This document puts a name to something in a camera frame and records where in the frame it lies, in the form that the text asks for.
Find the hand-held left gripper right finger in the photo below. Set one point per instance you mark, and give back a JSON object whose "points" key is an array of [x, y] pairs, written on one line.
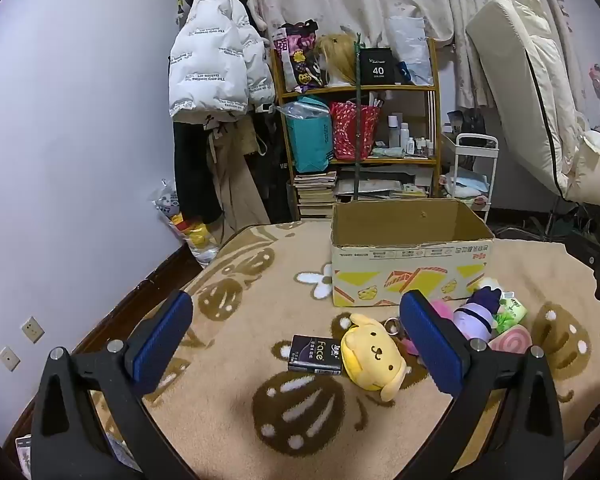
{"points": [[430, 345]]}

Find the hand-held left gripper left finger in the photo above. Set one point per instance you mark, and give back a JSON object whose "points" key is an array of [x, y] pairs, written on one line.
{"points": [[162, 340]]}

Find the pink plush toy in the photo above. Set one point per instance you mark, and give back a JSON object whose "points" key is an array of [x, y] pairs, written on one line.
{"points": [[444, 308]]}

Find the purple-haired plush doll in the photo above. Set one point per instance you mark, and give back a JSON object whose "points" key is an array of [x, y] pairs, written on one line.
{"points": [[472, 317]]}

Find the yellow dog plush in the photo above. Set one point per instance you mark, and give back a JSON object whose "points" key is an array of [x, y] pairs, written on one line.
{"points": [[372, 355]]}

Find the printed cardboard box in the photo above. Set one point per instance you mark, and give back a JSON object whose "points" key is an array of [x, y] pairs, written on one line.
{"points": [[410, 265]]}

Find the black tissue pack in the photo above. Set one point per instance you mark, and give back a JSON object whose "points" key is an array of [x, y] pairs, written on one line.
{"points": [[312, 352]]}

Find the pink swirl roll plush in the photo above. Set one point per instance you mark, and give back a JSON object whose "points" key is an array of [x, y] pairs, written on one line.
{"points": [[512, 342]]}

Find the beige printed blanket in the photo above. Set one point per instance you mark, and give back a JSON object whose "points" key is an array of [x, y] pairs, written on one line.
{"points": [[260, 320]]}

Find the plastic bag of yellow toys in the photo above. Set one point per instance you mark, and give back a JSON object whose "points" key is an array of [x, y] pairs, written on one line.
{"points": [[195, 235]]}

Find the beige hanging coat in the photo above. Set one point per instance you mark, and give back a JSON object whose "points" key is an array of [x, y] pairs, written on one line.
{"points": [[232, 190]]}

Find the blue and white cloths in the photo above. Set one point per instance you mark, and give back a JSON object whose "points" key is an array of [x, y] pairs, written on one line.
{"points": [[462, 182]]}

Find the pile of papers and booklets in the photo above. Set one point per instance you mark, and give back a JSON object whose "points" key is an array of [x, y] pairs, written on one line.
{"points": [[380, 185]]}

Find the black hanging garment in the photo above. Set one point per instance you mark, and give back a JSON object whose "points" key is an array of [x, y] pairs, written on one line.
{"points": [[192, 175]]}

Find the stack of books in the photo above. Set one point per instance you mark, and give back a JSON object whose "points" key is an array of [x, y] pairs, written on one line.
{"points": [[315, 195]]}

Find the black tote bag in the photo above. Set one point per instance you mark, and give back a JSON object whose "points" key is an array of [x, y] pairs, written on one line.
{"points": [[275, 180]]}

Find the white trolley cart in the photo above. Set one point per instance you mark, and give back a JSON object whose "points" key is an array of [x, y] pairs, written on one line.
{"points": [[475, 142]]}

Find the row of small cosmetic bottles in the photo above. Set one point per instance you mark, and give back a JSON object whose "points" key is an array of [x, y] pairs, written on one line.
{"points": [[405, 135]]}

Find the red gift bag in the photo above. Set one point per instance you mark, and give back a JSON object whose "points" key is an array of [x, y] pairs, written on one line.
{"points": [[350, 132]]}

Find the green pole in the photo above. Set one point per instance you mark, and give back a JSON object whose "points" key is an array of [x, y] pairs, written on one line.
{"points": [[358, 125]]}

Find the teal paper bag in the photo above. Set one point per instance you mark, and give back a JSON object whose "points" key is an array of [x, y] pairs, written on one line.
{"points": [[307, 140]]}

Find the wooden shelf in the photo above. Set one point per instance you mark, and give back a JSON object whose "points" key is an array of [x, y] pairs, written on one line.
{"points": [[360, 91]]}

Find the clear plastic bag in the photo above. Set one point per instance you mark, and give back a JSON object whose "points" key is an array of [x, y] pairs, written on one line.
{"points": [[302, 109]]}

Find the black box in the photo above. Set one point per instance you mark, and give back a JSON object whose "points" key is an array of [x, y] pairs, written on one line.
{"points": [[377, 70]]}

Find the cream folded mattress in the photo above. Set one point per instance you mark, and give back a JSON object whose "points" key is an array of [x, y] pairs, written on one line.
{"points": [[545, 85]]}

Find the white puffer jacket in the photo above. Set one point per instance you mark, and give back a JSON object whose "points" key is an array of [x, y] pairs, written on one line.
{"points": [[210, 50]]}

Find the white plastic bag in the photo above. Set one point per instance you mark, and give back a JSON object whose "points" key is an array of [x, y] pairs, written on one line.
{"points": [[410, 45]]}

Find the printed tote bag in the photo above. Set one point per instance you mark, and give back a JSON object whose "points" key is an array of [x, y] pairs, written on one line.
{"points": [[300, 67]]}

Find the blonde wig head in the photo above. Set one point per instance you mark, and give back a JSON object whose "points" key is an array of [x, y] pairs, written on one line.
{"points": [[335, 50]]}

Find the dark wooden bed frame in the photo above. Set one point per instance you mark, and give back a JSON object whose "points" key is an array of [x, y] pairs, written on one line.
{"points": [[145, 280]]}

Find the white wall socket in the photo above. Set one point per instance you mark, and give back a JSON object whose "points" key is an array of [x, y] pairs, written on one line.
{"points": [[32, 330], [9, 358]]}

